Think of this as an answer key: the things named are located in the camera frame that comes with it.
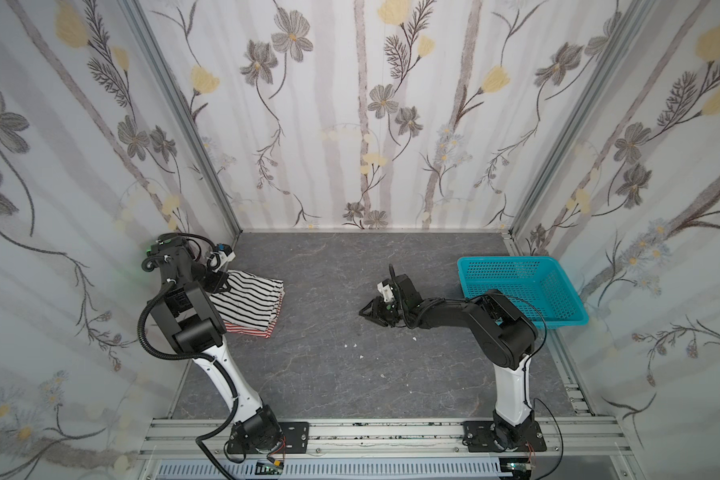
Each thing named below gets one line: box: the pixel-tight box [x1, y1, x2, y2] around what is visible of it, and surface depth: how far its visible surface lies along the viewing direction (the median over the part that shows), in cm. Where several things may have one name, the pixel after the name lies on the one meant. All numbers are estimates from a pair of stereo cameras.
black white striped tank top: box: [209, 270, 284, 331], surface depth 94 cm
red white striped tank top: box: [223, 292, 285, 339], surface depth 92 cm
